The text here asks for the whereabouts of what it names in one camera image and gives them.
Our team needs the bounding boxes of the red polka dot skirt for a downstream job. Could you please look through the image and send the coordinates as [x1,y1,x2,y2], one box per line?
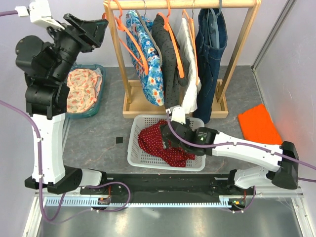
[138,119,195,167]

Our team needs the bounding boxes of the blue-grey hanger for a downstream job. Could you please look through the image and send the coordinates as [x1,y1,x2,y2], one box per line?
[209,0,222,49]

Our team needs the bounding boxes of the small black square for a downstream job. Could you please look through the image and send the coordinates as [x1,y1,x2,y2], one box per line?
[116,137,123,144]

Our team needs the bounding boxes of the white slotted cable duct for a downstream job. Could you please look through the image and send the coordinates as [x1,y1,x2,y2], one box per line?
[44,197,233,208]

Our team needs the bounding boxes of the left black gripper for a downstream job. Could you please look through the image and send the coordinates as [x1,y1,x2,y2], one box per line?
[48,12,109,82]

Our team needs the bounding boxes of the blue floral garment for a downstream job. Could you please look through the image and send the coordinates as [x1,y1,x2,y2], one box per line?
[125,10,164,106]

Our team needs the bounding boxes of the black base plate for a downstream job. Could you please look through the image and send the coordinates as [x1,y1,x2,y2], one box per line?
[79,172,237,204]

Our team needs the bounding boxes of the orange hanger of grey garment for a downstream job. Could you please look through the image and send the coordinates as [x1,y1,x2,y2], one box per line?
[158,0,185,79]

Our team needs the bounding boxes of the wooden clothes rack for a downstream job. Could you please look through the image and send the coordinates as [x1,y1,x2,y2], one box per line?
[103,0,261,119]

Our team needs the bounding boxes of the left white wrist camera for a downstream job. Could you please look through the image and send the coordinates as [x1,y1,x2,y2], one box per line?
[14,0,65,30]

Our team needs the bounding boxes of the teal plastic bin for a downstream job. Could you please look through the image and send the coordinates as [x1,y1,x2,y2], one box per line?
[67,64,106,119]

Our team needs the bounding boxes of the white plastic basket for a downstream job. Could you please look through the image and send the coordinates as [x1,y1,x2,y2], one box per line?
[127,115,206,172]

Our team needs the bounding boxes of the pink floral cloth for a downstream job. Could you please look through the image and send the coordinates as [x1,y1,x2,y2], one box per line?
[67,68,103,114]

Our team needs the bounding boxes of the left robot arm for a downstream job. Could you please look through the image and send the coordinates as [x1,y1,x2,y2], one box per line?
[15,13,108,195]

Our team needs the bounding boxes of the blue denim jeans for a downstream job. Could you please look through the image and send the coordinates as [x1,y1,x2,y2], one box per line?
[193,8,228,123]

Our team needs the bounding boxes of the orange folded cloth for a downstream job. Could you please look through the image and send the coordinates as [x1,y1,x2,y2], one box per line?
[237,103,282,145]

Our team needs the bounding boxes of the white garment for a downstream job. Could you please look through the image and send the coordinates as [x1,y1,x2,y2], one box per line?
[176,17,201,114]

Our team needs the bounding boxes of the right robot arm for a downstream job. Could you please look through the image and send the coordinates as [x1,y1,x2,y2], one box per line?
[160,121,299,195]

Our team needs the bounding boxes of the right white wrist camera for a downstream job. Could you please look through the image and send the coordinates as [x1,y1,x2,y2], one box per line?
[165,105,186,124]

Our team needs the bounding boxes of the orange hanger of skirt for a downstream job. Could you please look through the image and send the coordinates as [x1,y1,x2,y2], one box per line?
[103,0,149,75]

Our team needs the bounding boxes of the dark grey dotted garment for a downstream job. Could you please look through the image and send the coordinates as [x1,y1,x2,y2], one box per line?
[152,15,190,109]

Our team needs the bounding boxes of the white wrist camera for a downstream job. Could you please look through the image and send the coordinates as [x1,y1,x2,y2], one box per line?
[165,105,186,124]
[14,0,65,30]

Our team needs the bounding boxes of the orange hanger of white garment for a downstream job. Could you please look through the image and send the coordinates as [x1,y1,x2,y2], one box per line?
[182,9,200,87]

